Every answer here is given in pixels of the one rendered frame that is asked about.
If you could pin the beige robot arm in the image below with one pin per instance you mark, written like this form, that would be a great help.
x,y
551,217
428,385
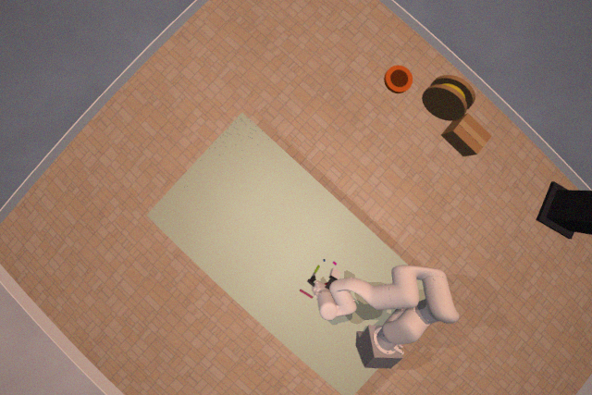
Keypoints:
x,y
407,325

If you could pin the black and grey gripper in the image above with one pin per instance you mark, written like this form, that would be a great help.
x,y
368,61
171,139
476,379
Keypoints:
x,y
316,285

